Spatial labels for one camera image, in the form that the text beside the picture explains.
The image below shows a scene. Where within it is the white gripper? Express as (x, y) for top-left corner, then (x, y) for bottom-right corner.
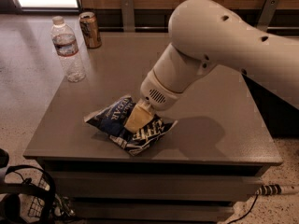
(124, 70), (182, 133)

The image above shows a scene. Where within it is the blue chip bag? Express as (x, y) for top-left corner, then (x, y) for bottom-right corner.
(84, 95), (178, 156)

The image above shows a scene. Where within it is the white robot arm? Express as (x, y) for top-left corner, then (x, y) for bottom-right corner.
(124, 0), (299, 133)

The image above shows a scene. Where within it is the orange drink can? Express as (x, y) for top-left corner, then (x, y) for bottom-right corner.
(79, 11), (102, 49)

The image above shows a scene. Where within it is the grey drawer cabinet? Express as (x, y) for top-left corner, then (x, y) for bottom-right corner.
(24, 33), (281, 224)

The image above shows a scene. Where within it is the clear plastic water bottle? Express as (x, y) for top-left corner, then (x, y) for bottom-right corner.
(50, 16), (86, 83)

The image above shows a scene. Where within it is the striped stick on floor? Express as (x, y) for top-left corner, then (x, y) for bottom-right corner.
(254, 184), (299, 197)

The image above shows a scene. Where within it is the left metal shelf bracket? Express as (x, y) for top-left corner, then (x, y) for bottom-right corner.
(121, 0), (135, 32)

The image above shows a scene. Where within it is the metal shelf bracket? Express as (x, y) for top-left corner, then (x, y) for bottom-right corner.
(121, 0), (135, 32)
(256, 0), (280, 32)

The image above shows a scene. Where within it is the black robot base with cables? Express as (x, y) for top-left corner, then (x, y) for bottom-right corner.
(0, 149), (76, 224)

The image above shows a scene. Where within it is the black cable on floor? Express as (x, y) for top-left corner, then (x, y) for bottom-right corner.
(226, 194), (260, 224)

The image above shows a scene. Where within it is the right metal shelf bracket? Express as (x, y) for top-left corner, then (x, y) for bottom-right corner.
(256, 0), (280, 32)

